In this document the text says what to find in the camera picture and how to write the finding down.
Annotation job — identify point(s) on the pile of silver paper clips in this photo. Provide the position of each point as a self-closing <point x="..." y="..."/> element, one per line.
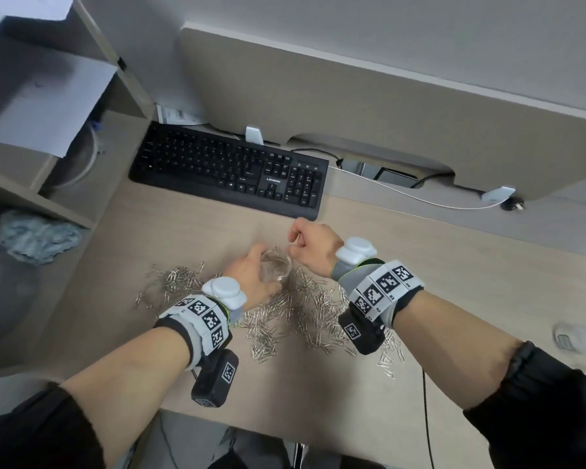
<point x="317" y="317"/>

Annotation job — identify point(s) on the black plug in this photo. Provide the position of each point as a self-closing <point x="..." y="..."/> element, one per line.
<point x="510" y="205"/>

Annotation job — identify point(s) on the person's right hand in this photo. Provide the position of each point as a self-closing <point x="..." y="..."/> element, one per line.
<point x="317" y="249"/>

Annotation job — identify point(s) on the grey marker wristband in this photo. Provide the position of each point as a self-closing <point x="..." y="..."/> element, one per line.
<point x="381" y="288"/>
<point x="202" y="322"/>

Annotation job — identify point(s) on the white coiled tube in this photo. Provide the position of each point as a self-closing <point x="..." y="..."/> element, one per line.
<point x="96" y="153"/>

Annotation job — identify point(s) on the black keyboard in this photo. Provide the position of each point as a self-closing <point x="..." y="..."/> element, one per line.
<point x="200" y="161"/>

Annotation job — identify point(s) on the clear jar with label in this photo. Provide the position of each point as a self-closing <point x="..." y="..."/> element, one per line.
<point x="574" y="339"/>

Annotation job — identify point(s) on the white printed paper slip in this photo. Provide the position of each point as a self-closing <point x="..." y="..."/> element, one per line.
<point x="176" y="116"/>

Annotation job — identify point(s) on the black sleeve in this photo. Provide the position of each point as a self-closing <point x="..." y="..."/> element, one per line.
<point x="542" y="410"/>
<point x="34" y="429"/>

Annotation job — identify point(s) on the person's right forearm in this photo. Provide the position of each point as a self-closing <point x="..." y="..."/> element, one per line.
<point x="449" y="341"/>

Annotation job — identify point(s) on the beige desk divider panel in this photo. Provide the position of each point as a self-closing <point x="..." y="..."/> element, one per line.
<point x="371" y="102"/>

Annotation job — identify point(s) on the white round tracker puck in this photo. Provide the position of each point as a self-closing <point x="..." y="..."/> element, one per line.
<point x="224" y="290"/>
<point x="355" y="250"/>

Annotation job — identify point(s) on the black left sleeve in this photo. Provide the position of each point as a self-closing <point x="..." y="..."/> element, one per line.
<point x="34" y="429"/>

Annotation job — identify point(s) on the pale blue crumpled cloth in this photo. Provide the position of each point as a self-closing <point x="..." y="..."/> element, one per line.
<point x="34" y="236"/>

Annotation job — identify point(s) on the person's left hand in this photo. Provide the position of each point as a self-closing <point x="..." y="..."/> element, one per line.
<point x="246" y="278"/>

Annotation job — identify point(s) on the person's left forearm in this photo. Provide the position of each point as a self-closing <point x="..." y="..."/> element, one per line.
<point x="132" y="380"/>

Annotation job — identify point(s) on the person's grey trousers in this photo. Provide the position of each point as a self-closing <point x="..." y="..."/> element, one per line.
<point x="263" y="449"/>

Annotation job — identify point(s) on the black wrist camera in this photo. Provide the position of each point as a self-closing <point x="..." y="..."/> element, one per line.
<point x="359" y="332"/>
<point x="215" y="378"/>

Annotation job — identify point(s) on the black right sleeve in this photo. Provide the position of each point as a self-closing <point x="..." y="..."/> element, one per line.
<point x="542" y="410"/>

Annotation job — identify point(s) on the white paper sheet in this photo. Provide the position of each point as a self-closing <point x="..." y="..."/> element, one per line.
<point x="24" y="5"/>
<point x="44" y="102"/>

